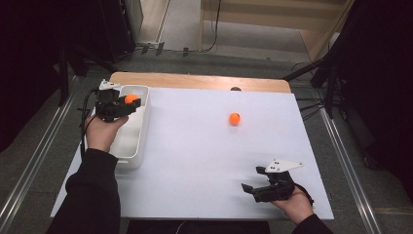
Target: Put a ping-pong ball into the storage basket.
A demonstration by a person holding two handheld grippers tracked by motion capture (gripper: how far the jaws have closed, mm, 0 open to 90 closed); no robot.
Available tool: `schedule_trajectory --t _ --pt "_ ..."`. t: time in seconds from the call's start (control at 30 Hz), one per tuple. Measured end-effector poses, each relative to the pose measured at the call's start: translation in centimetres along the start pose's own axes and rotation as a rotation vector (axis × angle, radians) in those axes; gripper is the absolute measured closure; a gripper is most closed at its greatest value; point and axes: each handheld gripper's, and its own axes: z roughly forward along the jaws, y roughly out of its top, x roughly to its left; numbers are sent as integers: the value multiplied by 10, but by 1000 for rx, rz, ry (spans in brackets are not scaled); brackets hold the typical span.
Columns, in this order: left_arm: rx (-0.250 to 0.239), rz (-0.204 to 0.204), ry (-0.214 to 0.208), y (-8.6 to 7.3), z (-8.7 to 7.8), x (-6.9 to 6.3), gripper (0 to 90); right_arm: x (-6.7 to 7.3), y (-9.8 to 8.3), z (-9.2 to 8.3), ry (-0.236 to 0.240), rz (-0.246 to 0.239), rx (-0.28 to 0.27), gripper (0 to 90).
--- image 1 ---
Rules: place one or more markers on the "white plastic bin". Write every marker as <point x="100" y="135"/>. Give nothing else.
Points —
<point x="134" y="136"/>

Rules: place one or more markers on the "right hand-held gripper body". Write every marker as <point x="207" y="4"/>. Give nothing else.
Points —
<point x="276" y="188"/>

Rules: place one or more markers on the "person's left hand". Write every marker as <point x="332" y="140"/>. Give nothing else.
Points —
<point x="102" y="133"/>

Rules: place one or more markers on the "wooden table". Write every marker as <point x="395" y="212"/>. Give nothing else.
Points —
<point x="195" y="81"/>

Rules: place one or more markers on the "metal floor rail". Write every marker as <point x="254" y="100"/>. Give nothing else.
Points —
<point x="35" y="156"/>
<point x="350" y="169"/>

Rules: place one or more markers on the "person's right hand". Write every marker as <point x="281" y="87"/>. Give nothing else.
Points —
<point x="292" y="206"/>

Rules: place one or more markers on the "black cabinet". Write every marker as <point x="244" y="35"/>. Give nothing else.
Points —
<point x="113" y="29"/>

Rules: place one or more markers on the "black stand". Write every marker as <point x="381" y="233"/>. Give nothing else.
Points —
<point x="63" y="74"/>
<point x="329" y="87"/>

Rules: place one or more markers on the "orange ball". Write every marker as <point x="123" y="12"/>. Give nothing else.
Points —
<point x="131" y="98"/>
<point x="234" y="118"/>

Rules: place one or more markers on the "person's lap dark clothing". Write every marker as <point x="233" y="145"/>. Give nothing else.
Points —
<point x="195" y="227"/>

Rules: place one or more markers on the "white board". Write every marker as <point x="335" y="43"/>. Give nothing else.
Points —
<point x="211" y="156"/>

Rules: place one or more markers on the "light wooden shelf unit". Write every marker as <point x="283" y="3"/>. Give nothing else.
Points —
<point x="269" y="19"/>

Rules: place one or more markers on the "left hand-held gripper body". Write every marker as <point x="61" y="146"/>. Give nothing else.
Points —
<point x="108" y="105"/>

